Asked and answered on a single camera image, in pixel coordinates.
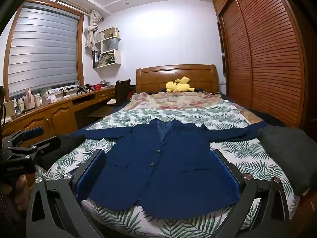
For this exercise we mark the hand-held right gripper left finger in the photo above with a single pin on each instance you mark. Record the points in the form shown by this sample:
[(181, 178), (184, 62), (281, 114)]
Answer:
[(90, 176)]

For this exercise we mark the person's left hand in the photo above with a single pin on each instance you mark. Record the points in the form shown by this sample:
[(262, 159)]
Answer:
[(22, 193)]

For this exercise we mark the grey window blind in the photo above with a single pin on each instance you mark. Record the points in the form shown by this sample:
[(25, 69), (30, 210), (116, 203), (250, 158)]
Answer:
[(42, 47)]

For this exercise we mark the floral blanket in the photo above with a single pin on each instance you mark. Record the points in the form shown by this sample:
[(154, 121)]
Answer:
[(178, 101)]

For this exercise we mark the blue suit jacket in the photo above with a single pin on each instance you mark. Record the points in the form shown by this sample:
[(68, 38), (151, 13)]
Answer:
[(153, 178)]

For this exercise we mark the tied beige curtain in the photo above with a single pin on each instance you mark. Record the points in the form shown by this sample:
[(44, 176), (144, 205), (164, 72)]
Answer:
[(90, 34)]

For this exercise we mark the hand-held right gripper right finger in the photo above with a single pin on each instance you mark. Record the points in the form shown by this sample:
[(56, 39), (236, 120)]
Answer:
[(226, 176)]

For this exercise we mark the white tissue box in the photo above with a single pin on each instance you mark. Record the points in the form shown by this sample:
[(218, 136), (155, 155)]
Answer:
[(52, 99)]

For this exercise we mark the dark chair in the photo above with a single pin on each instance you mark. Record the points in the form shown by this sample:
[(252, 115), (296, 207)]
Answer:
[(122, 91)]

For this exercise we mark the red basket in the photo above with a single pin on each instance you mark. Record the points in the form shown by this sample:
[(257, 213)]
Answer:
[(96, 87)]

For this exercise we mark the dark grey garment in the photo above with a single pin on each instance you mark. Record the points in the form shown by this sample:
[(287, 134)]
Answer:
[(289, 153)]

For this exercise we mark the white wall shelf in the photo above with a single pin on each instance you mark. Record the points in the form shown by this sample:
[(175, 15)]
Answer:
[(109, 64)]

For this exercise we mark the black tripod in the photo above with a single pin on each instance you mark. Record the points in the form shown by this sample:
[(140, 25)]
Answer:
[(84, 89)]

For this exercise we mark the yellow plush toy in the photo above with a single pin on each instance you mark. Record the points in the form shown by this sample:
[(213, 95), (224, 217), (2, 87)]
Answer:
[(178, 86)]

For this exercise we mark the wooden desk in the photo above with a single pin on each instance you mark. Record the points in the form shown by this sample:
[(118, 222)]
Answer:
[(59, 114)]

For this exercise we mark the wooden headboard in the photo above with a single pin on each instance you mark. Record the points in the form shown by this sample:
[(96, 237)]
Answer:
[(153, 79)]

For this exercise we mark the bed with leaf-print cover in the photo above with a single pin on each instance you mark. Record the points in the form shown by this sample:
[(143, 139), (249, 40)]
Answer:
[(223, 114)]

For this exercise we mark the wooden louvred wardrobe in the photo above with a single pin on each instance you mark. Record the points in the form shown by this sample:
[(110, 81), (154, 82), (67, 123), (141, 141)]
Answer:
[(260, 54)]

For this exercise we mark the pink bottle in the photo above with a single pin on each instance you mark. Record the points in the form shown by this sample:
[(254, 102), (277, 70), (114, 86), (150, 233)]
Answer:
[(29, 101)]

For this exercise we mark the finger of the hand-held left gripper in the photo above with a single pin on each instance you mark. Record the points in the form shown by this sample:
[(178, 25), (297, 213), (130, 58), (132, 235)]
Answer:
[(47, 145), (32, 132)]

